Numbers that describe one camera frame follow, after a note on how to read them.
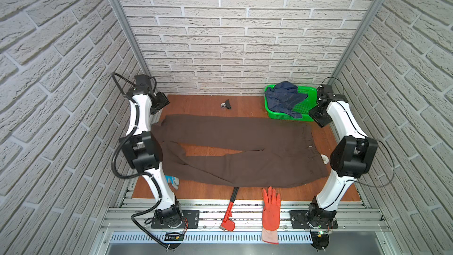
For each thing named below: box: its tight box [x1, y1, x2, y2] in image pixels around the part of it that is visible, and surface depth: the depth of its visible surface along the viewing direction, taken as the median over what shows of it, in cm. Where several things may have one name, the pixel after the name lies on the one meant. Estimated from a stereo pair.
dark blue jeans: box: [264, 80, 308, 119], surface depth 109 cm
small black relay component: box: [220, 99, 232, 110], surface depth 116 cm
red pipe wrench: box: [219, 187, 240, 232], surface depth 76 cm
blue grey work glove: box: [164, 175, 180, 190], surface depth 84 cm
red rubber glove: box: [261, 185, 281, 245], surface depth 76 cm
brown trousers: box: [153, 114, 330, 189], surface depth 93 cm
